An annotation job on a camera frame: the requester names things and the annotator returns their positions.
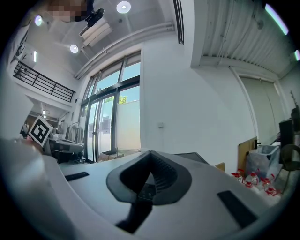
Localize open brown cardboard box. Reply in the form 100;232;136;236
98;151;125;162

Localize black chair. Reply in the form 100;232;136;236
280;143;300;188

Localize white air conditioner unit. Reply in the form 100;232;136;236
78;18;113;46

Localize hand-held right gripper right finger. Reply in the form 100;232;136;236
135;150;282;240

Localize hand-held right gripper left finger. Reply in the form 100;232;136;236
0;139;152;240

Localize clothes rack with garments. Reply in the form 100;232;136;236
62;120;85;144

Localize grey equipment table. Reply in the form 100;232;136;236
48;137;84;164

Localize clear plastic bag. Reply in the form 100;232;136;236
246;144;282;179

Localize white plastic bags red handles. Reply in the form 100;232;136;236
231;167;282;200

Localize head-worn black camera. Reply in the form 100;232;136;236
84;8;105;26

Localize black monitor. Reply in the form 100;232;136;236
278;118;295;150

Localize glass sliding door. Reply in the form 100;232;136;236
79;50;141;163

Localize person's head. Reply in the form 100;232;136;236
48;0;89;23

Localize black balcony railing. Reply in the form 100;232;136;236
13;60;76;103

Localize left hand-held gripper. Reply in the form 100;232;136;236
28;115;54;155

